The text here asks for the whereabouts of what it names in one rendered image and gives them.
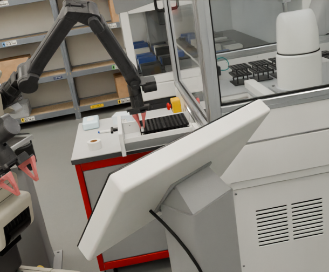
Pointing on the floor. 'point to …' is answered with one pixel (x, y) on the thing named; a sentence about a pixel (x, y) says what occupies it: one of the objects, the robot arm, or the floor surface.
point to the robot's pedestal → (35, 232)
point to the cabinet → (293, 221)
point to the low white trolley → (143, 232)
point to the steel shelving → (39, 111)
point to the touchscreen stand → (204, 237)
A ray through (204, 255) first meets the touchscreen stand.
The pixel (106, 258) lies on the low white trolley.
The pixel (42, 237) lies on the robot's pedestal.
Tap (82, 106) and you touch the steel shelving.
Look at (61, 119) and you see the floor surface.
